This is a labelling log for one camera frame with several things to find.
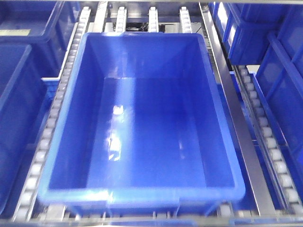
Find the large blue plastic bin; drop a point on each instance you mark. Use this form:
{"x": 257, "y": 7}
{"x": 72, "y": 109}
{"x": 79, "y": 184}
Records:
{"x": 141, "y": 129}

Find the blue bin at right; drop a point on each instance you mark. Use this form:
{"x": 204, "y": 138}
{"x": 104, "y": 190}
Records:
{"x": 270, "y": 36}

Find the blue bin at left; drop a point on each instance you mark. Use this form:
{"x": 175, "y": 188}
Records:
{"x": 34, "y": 37}

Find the white roller track left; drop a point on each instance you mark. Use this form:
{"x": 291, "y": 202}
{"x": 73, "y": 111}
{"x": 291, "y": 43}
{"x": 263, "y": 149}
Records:
{"x": 27, "y": 199}

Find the white roller track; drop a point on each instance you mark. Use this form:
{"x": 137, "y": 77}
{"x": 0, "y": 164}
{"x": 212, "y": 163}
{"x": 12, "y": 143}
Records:
{"x": 27, "y": 199}
{"x": 268, "y": 143}

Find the white roller track right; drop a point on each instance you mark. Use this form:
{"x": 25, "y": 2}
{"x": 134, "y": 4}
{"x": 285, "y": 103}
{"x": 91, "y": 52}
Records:
{"x": 268, "y": 143}

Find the steel divider rail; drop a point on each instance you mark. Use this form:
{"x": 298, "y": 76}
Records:
{"x": 261, "y": 194}

